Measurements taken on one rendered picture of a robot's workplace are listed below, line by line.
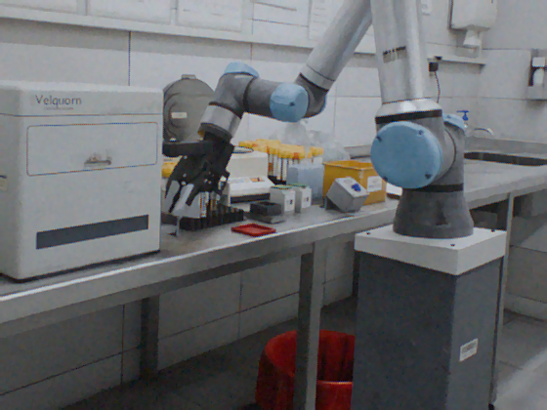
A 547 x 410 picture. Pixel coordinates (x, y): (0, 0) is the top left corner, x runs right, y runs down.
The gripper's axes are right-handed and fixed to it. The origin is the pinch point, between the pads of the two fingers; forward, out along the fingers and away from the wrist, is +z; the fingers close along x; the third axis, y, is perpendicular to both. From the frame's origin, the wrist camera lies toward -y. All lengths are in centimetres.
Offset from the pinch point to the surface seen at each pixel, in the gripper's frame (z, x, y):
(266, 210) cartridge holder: -12.9, 0.4, 26.5
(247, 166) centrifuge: -27, 23, 39
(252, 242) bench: -2.9, -8.5, 15.7
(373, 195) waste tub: -33, -2, 62
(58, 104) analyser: -5.9, -4.4, -34.7
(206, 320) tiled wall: 13, 59, 89
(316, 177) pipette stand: -31, 7, 49
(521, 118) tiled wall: -146, 35, 231
